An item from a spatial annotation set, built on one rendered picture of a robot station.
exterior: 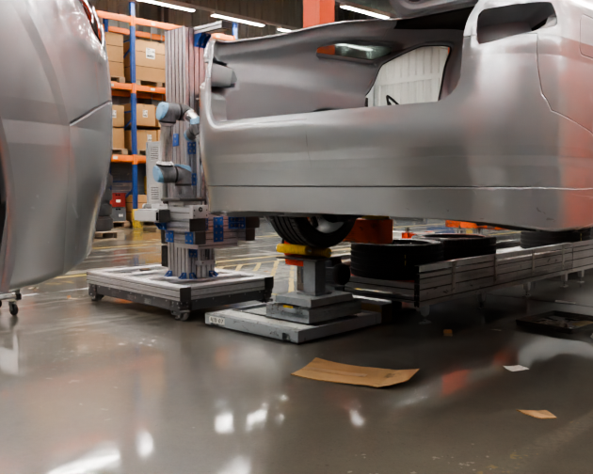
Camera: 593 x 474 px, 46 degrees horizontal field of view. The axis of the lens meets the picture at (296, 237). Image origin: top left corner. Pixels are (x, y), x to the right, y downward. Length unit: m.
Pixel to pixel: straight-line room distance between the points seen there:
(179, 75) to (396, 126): 2.81
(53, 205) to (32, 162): 0.09
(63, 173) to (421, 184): 1.65
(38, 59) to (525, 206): 1.82
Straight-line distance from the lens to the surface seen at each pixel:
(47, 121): 1.24
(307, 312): 4.16
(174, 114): 4.78
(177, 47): 5.27
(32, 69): 1.23
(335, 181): 2.88
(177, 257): 5.24
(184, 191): 4.86
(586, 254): 7.09
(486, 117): 2.54
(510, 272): 5.72
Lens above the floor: 0.92
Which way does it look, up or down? 4 degrees down
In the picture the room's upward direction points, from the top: straight up
